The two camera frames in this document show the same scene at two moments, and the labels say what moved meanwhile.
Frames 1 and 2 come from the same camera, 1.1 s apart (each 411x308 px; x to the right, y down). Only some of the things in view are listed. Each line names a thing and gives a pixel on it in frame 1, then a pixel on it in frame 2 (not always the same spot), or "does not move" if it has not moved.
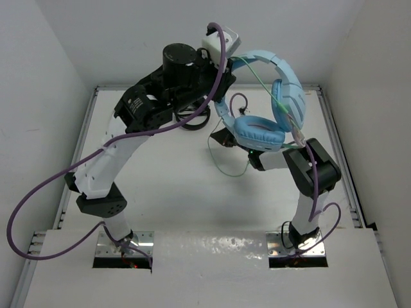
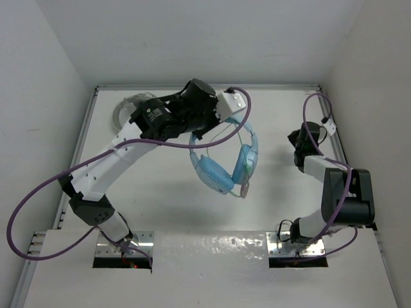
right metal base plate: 277,248 does not move
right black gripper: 224,136 → 291,136
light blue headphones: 289,108 → 214,176
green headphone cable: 278,101 → 249,167
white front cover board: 212,269 does not move
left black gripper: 201,58 → 211,107
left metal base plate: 144,240 does not move
